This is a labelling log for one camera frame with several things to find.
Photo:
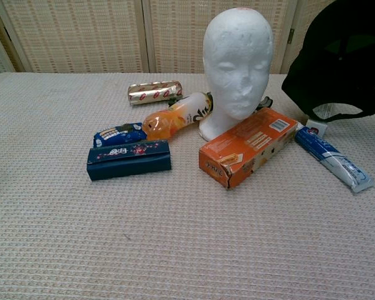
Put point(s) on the white foam mannequin head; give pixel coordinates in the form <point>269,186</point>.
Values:
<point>237,72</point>

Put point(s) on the gold red snack package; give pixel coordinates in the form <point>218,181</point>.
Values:
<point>154,92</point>

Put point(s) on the orange drink bottle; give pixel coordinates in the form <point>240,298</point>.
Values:
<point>172,120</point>

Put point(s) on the blue white toothpaste tube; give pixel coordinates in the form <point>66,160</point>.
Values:
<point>334,157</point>

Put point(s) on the metal screen hinge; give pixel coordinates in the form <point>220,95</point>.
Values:
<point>289,36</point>

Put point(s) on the woven beige table mat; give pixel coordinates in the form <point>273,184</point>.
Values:
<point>112,234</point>

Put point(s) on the dark blue printed box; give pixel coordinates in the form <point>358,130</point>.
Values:
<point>128,161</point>

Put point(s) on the blue cookie packet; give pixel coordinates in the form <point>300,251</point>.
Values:
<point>118,134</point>

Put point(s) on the black baseball cap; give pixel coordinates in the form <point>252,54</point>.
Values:
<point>337,62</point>

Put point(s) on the orange cardboard box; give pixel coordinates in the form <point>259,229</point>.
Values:
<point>247,147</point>

